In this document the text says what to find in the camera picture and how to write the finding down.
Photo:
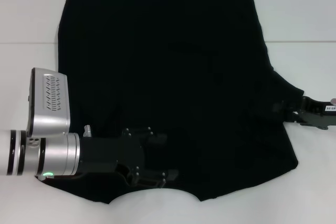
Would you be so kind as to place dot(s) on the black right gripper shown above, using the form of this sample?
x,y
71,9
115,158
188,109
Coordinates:
x,y
315,115

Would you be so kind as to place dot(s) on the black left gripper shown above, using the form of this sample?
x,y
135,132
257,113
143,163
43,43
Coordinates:
x,y
110,153

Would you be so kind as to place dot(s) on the black shirt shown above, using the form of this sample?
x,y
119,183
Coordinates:
x,y
170,51

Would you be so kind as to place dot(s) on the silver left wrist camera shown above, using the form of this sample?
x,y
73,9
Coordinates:
x,y
50,121

